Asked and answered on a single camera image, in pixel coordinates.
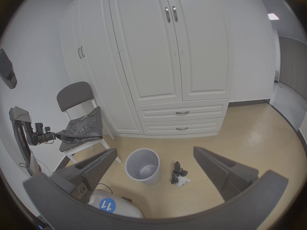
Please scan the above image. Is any black cable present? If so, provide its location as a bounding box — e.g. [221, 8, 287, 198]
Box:
[96, 183, 113, 194]

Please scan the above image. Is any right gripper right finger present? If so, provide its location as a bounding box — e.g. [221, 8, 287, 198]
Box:
[193, 146, 259, 203]

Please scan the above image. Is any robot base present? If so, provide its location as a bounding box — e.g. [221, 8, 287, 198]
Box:
[87, 188, 144, 219]

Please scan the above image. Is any white trash bin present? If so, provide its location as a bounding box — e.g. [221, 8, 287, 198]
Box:
[125, 148, 161, 186]

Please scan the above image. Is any white chair with grey seat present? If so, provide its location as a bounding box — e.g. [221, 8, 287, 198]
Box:
[55, 81, 123, 174]

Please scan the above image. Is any white wardrobe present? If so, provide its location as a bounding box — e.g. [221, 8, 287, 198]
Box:
[59, 0, 231, 139]

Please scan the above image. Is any black plastic bag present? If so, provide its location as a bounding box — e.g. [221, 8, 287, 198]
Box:
[56, 106, 103, 144]

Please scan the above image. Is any crumpled black plastic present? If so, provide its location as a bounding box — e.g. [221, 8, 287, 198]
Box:
[171, 161, 188, 184]

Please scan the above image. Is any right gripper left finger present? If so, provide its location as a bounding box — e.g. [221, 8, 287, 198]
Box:
[51, 148, 118, 203]

